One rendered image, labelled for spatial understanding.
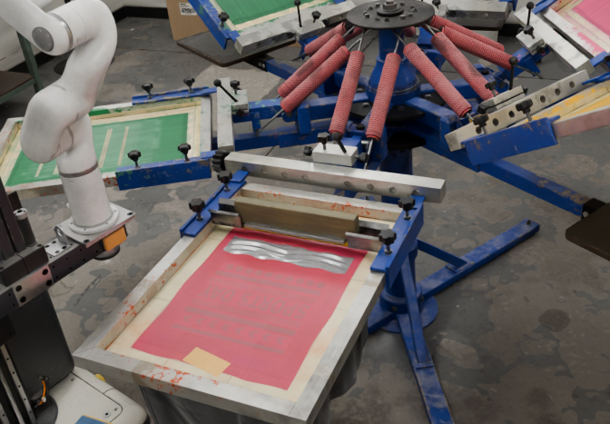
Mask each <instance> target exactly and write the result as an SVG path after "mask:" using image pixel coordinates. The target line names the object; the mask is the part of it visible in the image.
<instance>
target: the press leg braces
mask: <svg viewBox="0 0 610 424"><path fill-rule="evenodd" d="M417 241H418V250H420V251H423V252H425V253H427V254H429V255H432V256H434V257H436V258H438V259H441V260H442V261H445V262H448V264H447V265H446V267H447V268H449V269H450V270H452V271H453V272H455V273H458V272H460V271H462V270H464V269H465V268H466V267H468V266H470V265H471V264H473V263H474V262H473V261H471V260H470V259H468V258H466V257H465V256H463V255H462V256H461V257H458V256H456V255H454V254H452V253H450V252H447V251H444V250H442V249H440V248H439V247H436V246H434V245H432V244H430V243H428V242H424V241H422V240H421V239H419V238H417ZM400 274H401V279H402V283H403V288H404V293H405V298H406V303H407V307H408V316H409V322H410V328H411V333H412V338H413V343H414V348H410V349H409V351H410V354H411V357H412V360H413V363H414V366H415V369H416V370H417V369H423V368H429V367H434V365H433V362H432V360H431V358H430V355H429V352H428V348H427V346H426V344H425V340H424V334H423V329H422V323H421V318H420V313H419V308H418V299H417V294H416V290H415V285H414V281H413V276H412V271H411V268H410V263H409V258H408V256H407V258H406V260H405V261H404V263H403V265H402V267H401V269H400Z"/></svg>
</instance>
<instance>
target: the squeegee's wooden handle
mask: <svg viewBox="0 0 610 424"><path fill-rule="evenodd" d="M234 206H235V211H236V213H238V214H240V215H241V219H242V224H245V222H253V223H258V224H263V225H269V226H274V227H280V228H285V229H290V230H295V231H301V232H311V233H316V234H321V235H327V236H332V237H338V238H343V239H345V241H346V242H348V241H347V235H345V234H346V232H351V233H356V234H359V216H358V215H357V214H351V213H345V212H334V211H329V210H323V209H317V208H311V207H306V206H299V205H294V204H288V203H282V202H271V201H265V200H260V199H253V198H248V197H242V196H238V197H237V198H236V199H235V201H234Z"/></svg>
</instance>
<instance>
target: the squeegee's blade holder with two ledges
mask: <svg viewBox="0 0 610 424"><path fill-rule="evenodd" d="M244 226H245V227H246V228H252V229H257V230H263V231H267V232H277V233H282V234H288V235H293V236H298V237H303V238H309V239H314V240H319V241H325V242H334V243H339V244H344V243H345V242H346V241H345V239H343V238H338V237H332V236H327V235H321V234H316V233H311V232H301V231H295V230H290V229H285V228H280V227H274V226H269V225H263V224H258V223H253V222H245V224H244Z"/></svg>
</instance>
